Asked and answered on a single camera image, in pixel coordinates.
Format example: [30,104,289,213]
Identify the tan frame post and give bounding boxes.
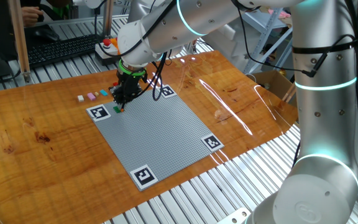
[7,0,32,84]

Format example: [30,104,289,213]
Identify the black keyboard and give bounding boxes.
[26,33,104,68]

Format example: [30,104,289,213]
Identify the white foam blocks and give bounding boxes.
[202,24,252,60]

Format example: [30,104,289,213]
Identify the black computer mouse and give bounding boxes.
[33,24,61,43]

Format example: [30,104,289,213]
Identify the metal mounting plate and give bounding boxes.
[216,207,252,224]

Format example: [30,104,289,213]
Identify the cardboard box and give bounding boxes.
[250,70,300,107]

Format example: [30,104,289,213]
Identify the black white fiducial marker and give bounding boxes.
[129,164,159,191]
[159,84,177,99]
[86,105,112,122]
[201,133,225,152]

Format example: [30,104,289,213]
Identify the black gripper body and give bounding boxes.
[112,73,146,104]

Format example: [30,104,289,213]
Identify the green wrist mount ring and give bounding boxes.
[117,58,147,78]

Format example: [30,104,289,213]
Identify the wood pattern table mat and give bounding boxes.
[0,50,300,224]

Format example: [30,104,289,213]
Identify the pale metal shelf rack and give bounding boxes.
[242,7,293,74]

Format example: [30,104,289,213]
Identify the pink item on shelf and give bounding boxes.
[267,8,291,19]

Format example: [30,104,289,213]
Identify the grey Lego baseplate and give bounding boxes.
[85,84,225,192]

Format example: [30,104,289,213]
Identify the wooden stick bundle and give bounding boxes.
[282,81,298,103]

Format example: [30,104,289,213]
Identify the bare person hand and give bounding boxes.
[21,6,45,28]

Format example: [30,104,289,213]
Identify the dark green garment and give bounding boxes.
[50,2,71,19]

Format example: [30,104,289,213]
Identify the white box red button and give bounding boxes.
[94,37,119,65]

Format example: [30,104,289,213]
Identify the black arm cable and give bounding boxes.
[93,0,358,190]

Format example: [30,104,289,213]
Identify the silver metal post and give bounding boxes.
[103,0,114,37]

